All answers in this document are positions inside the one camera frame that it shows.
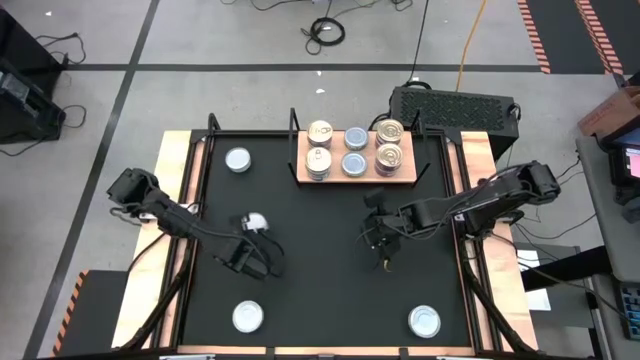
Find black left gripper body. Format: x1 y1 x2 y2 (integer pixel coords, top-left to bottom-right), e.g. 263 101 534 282
219 239 286 279

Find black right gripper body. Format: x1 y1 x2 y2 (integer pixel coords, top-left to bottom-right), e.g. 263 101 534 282
363 188 409 259

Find silver-top Bumble Bee tuna can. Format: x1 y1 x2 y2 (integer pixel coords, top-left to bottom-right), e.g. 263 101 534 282
343 126 370 152
407 304 442 340
241 211 271 235
224 146 252 174
231 299 265 334
341 151 369 178

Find black table mat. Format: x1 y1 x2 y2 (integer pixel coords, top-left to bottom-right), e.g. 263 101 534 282
178 132 475 350

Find black perforated computer case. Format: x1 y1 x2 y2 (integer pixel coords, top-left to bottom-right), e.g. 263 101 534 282
388 85 521 162

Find black floor mat, orange stripes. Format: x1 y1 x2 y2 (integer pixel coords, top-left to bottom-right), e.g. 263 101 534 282
49 268 130 359
573 0 640 77
516 0 609 76

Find white paper sheet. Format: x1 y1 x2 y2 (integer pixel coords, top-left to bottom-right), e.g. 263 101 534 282
517 248 553 312

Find black flat bar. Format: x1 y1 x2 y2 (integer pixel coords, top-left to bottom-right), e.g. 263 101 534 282
519 244 614 294

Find grey side table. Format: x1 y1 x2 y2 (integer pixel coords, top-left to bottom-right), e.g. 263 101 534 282
574 134 640 285

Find black monitor with pink screen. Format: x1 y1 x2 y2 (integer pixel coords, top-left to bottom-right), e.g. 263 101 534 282
606 141 640 190

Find black equipment case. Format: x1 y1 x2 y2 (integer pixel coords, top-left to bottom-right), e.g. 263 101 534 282
0 58 68 145

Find brown cardboard box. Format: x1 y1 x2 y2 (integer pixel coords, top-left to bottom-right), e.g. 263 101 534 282
577 84 640 139

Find dark keypad device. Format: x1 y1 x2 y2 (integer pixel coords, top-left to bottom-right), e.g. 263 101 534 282
613 279 640 342

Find large black box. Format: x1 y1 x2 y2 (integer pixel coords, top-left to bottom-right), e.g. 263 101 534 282
0 8 65 84

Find wooden shelf with black frame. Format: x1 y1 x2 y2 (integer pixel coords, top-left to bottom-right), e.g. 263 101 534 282
286 107 432 189

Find black aluminium table frame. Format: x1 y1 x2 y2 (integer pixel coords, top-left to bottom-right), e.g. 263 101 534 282
110 112 540 360

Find coiled black floor cable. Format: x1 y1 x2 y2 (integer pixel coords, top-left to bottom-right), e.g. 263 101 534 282
298 16 347 56

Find thin black hanging cable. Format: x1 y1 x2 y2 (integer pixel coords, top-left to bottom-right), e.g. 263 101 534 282
405 0 431 87

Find yellow cable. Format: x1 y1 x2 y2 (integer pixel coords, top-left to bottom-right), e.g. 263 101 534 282
454 0 489 93

